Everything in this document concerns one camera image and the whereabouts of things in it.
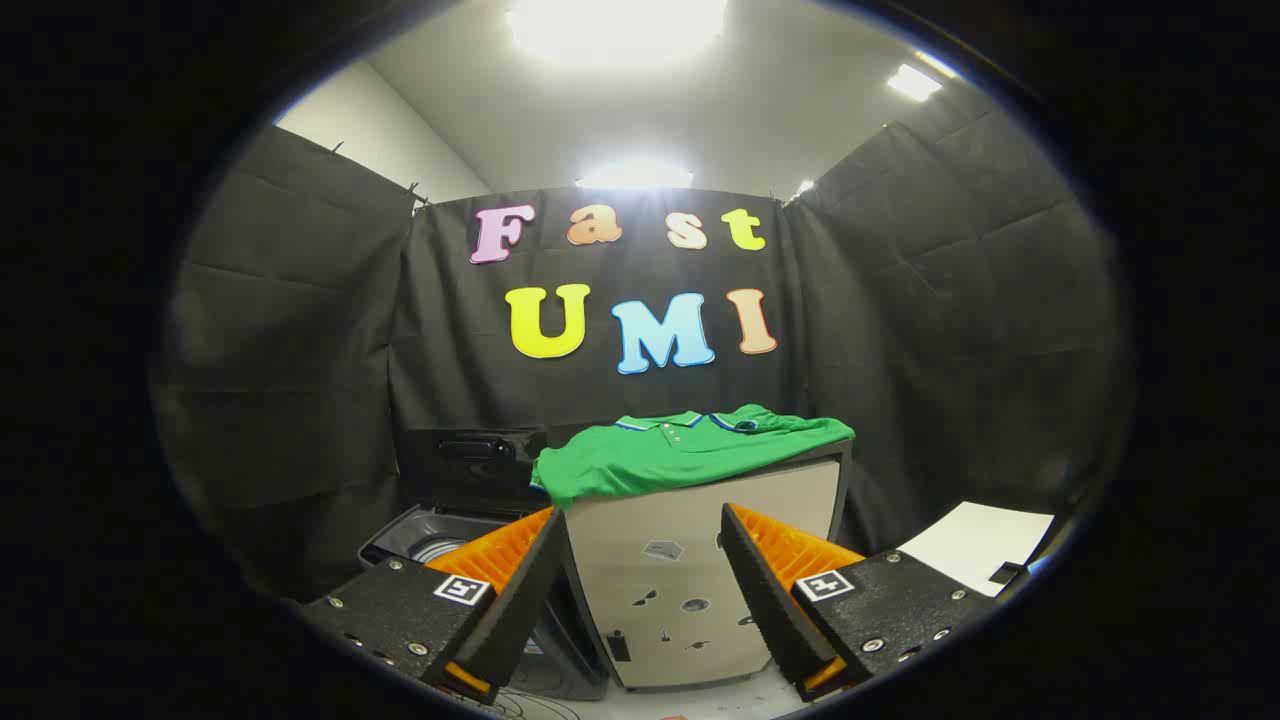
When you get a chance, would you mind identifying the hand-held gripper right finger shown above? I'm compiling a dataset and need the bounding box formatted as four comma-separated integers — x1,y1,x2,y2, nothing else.
720,503,1001,703

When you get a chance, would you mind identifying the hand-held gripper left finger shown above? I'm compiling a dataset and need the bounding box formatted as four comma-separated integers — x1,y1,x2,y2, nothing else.
300,505,568,706

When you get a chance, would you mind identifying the green polo shirt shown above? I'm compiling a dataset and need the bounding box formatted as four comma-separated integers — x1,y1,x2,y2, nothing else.
530,404,857,509

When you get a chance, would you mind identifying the beige cabinet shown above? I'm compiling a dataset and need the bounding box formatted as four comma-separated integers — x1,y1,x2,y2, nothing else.
545,440,856,692

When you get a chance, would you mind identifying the black backdrop cloth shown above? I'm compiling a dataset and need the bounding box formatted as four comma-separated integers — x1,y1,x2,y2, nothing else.
150,105,1136,601

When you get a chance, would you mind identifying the long ceiling light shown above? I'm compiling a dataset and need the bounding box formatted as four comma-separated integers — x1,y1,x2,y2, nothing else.
575,160,695,191

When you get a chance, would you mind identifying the rectangular ceiling light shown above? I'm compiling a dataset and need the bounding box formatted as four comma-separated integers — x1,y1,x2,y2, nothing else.
886,62,945,103

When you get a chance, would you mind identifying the large round ceiling light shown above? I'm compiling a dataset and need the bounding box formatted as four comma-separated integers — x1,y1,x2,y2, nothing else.
505,0,729,67

